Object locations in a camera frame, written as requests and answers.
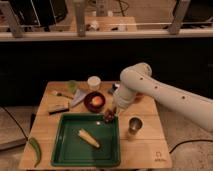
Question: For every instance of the white paper cup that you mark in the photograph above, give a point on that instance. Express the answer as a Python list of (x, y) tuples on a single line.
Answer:
[(94, 83)]

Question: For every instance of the orange red plate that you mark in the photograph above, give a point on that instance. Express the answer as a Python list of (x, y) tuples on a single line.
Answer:
[(139, 96)]

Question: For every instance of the yellow corn cob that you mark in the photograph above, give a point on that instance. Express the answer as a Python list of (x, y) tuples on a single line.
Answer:
[(88, 138)]

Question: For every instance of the green plastic tray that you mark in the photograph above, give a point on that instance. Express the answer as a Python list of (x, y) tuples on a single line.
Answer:
[(72, 151)]

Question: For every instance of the dark red grape bunch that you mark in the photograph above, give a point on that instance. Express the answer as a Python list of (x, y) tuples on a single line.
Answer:
[(109, 115)]

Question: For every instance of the small wooden brush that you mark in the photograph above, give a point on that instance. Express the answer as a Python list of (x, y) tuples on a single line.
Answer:
[(56, 93)]

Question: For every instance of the green chili pepper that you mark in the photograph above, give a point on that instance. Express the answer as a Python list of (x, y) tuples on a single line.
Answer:
[(36, 146)]

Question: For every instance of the green translucent cup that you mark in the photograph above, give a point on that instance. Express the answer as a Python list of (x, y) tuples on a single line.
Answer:
[(72, 86)]

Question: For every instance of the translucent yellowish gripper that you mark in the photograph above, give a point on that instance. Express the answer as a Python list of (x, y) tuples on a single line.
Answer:
[(117, 110)]

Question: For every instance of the dark red bowl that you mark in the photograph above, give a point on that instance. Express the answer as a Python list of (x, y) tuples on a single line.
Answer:
[(88, 102)]

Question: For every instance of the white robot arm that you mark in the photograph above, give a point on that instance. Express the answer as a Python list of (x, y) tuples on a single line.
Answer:
[(137, 79)]

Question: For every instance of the grey folded cloth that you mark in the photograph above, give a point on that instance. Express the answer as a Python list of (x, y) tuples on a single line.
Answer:
[(78, 97)]

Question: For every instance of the small metal cup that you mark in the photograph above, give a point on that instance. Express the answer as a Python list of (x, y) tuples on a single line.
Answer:
[(135, 124)]

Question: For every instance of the orange fruit in bowl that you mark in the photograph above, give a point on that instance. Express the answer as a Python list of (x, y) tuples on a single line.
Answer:
[(97, 101)]

